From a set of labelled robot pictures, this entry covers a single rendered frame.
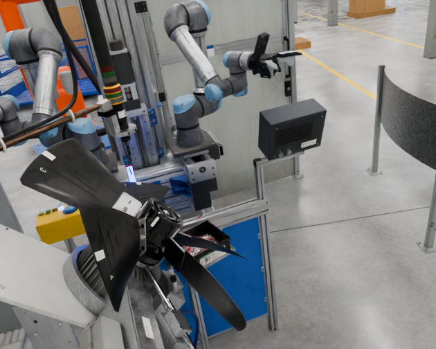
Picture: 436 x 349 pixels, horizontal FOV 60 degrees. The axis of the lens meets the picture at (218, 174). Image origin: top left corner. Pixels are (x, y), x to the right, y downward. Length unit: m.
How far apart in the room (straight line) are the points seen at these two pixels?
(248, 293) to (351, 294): 0.72
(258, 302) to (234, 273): 0.27
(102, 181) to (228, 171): 2.31
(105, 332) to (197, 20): 1.39
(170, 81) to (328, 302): 1.85
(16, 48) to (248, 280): 1.48
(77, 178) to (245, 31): 2.22
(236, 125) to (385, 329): 1.83
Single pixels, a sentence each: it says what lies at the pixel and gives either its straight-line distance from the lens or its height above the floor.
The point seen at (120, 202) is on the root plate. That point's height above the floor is 1.27.
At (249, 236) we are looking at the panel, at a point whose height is 0.67.
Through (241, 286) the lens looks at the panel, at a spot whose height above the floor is 0.39.
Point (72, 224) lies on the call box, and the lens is 1.50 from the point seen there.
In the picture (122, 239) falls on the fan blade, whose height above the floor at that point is 1.31.
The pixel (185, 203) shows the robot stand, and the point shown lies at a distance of 2.02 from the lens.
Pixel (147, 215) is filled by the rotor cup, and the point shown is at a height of 1.25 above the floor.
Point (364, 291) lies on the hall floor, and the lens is 2.51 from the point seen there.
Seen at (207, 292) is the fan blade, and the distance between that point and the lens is 1.02.
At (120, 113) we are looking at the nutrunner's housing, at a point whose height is 1.50.
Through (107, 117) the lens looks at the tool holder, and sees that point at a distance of 0.98.
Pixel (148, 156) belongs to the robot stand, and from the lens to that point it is 2.02.
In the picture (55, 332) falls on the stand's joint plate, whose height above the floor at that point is 1.03.
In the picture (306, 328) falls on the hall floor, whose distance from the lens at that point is 2.30.
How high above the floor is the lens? 1.78
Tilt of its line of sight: 28 degrees down
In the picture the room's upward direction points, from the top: 9 degrees counter-clockwise
